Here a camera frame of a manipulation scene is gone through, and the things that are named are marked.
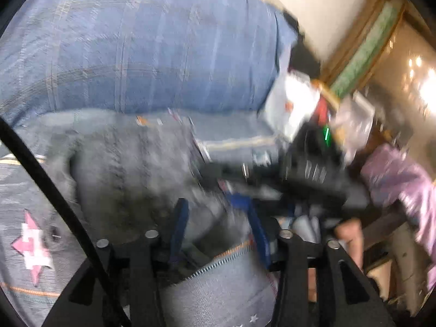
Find red plastic bag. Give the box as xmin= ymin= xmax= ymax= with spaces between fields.
xmin=313 ymin=97 xmax=330 ymax=125

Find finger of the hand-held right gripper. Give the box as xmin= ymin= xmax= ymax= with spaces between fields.
xmin=202 ymin=162 xmax=290 ymax=213

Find gold and green door frame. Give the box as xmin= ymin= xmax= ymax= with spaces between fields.
xmin=318 ymin=0 xmax=407 ymax=99

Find white paper bag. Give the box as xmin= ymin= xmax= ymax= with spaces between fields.
xmin=264 ymin=70 xmax=322 ymax=142

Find clear plastic bag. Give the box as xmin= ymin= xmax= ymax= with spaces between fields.
xmin=330 ymin=92 xmax=375 ymax=164

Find blue plaid pillow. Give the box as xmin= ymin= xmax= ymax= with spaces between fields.
xmin=0 ymin=0 xmax=297 ymax=123

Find black cable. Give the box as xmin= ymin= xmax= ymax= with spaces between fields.
xmin=0 ymin=117 xmax=132 ymax=327

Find grey star-print bed sheet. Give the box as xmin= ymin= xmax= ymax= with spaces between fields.
xmin=0 ymin=109 xmax=283 ymax=327

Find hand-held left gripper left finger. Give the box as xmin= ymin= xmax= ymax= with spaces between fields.
xmin=44 ymin=198 xmax=189 ymax=327

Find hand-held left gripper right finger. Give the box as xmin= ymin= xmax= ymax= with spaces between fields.
xmin=247 ymin=206 xmax=397 ymax=327

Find person's right hand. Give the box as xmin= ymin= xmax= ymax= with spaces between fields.
xmin=334 ymin=219 xmax=364 ymax=271

